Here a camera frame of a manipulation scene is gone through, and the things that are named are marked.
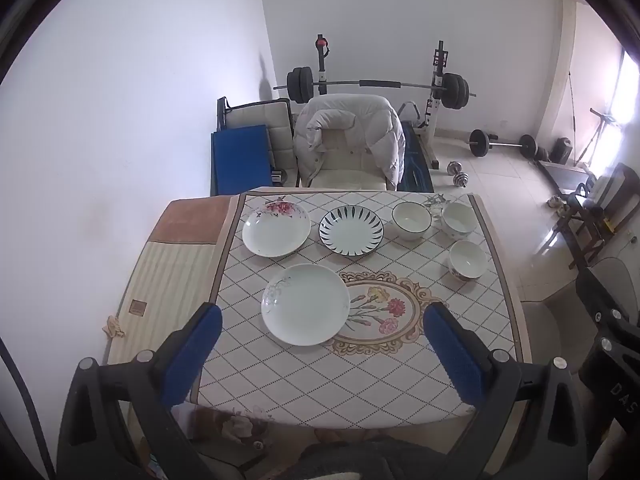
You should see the small floral white bowl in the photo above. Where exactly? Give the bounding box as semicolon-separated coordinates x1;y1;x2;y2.
448;240;488;281

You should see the cream chair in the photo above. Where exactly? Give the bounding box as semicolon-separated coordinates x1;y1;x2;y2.
309;127;392;192

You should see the weight bench rack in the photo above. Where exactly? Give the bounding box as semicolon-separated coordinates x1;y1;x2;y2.
312;35;451;171

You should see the large blue rimmed bowl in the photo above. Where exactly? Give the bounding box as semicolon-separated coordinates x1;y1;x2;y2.
440;202;476;238

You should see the dark wooden chair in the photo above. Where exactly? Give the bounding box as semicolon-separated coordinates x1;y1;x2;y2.
564;162;640;272

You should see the short barbell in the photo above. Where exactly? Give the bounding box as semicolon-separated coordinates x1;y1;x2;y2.
469;129;539;159

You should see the blue folded mat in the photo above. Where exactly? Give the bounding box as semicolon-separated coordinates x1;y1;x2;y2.
210;124;273;196

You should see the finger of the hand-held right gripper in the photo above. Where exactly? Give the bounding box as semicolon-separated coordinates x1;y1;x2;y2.
575;266;632;333

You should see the dark blue exercise mat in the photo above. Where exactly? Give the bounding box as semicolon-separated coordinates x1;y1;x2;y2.
397;122;434;193

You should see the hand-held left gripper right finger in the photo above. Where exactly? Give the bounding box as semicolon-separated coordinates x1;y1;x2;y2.
422;301;588;480

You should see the crumpled beige cloth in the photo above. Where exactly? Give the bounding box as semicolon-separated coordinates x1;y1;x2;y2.
101;314;127;339

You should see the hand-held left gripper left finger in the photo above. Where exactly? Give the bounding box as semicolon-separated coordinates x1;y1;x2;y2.
56;302;223;480

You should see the blue striped plate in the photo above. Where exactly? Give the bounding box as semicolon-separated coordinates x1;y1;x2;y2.
318;206;385;258

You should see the person's dark clothing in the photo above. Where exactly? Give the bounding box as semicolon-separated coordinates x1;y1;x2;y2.
292;439;403;480

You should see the diamond pattern floral tablecloth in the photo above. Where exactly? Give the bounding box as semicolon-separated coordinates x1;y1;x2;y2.
185;191;523;443

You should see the beige and brown mat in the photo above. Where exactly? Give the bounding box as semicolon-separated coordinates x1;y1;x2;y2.
102;195;241;411

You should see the black cable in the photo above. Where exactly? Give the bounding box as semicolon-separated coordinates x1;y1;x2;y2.
0;339;56;480

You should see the white down jacket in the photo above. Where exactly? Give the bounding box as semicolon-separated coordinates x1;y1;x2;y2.
293;95;406;191

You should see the barbell with black plates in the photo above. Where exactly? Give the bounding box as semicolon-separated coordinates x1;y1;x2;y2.
273;66;477;109

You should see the grey floral white plate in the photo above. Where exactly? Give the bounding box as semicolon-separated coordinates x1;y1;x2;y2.
261;263;352;347

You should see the dark rimmed white bowl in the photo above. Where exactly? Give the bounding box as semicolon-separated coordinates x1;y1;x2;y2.
391;201;433;241

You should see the pink floral white plate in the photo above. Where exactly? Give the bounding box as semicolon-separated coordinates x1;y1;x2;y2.
242;201;311;259

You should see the dark round object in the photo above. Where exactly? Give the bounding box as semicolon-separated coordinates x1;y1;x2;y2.
550;137;576;165

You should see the metal tripod stand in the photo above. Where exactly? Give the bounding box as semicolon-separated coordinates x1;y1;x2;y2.
575;107;622;171

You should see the beige padded folding chair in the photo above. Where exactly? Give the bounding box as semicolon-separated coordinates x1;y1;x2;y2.
217;97;297;196

